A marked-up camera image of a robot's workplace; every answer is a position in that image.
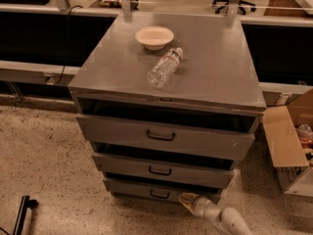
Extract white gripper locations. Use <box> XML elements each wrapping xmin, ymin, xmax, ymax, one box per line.
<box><xmin>178</xmin><ymin>193</ymin><xmax>218</xmax><ymax>218</ymax></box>

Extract grey bottom drawer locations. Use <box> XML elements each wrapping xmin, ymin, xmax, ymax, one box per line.
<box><xmin>104</xmin><ymin>173</ymin><xmax>222</xmax><ymax>203</ymax></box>

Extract grey drawer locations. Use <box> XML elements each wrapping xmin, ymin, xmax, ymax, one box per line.
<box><xmin>93</xmin><ymin>153</ymin><xmax>234</xmax><ymax>189</ymax></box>
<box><xmin>76</xmin><ymin>114</ymin><xmax>254</xmax><ymax>161</ymax></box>
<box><xmin>104</xmin><ymin>173</ymin><xmax>222</xmax><ymax>203</ymax></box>

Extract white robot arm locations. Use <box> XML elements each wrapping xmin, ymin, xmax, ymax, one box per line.
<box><xmin>179</xmin><ymin>193</ymin><xmax>253</xmax><ymax>235</ymax></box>

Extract grey middle drawer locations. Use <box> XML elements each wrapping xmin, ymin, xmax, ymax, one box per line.
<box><xmin>93</xmin><ymin>153</ymin><xmax>234</xmax><ymax>189</ymax></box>

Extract grey metal drawer cabinet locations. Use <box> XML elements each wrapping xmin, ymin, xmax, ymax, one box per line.
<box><xmin>67</xmin><ymin>11</ymin><xmax>268</xmax><ymax>181</ymax></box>

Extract grey top drawer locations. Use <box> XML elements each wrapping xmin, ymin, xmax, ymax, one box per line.
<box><xmin>76</xmin><ymin>114</ymin><xmax>254</xmax><ymax>161</ymax></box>

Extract open cardboard box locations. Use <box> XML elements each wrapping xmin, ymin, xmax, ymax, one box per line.
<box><xmin>262</xmin><ymin>90</ymin><xmax>313</xmax><ymax>197</ymax></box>

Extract clear plastic water bottle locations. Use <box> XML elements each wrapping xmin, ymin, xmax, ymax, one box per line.
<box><xmin>147</xmin><ymin>48</ymin><xmax>183</xmax><ymax>89</ymax></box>

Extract red item in box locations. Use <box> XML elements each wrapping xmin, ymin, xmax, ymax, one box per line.
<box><xmin>296</xmin><ymin>124</ymin><xmax>313</xmax><ymax>148</ymax></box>

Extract black stand on floor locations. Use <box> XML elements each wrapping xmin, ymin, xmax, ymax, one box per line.
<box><xmin>13</xmin><ymin>195</ymin><xmax>38</xmax><ymax>235</ymax></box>

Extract white paper bowl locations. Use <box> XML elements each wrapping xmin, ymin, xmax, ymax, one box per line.
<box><xmin>135</xmin><ymin>26</ymin><xmax>174</xmax><ymax>51</ymax></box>

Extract black office chair base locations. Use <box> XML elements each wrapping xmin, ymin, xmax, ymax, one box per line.
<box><xmin>212</xmin><ymin>0</ymin><xmax>256</xmax><ymax>15</ymax></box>

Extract black hanging cable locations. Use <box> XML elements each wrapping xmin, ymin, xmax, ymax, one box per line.
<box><xmin>53</xmin><ymin>5</ymin><xmax>84</xmax><ymax>86</ymax></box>

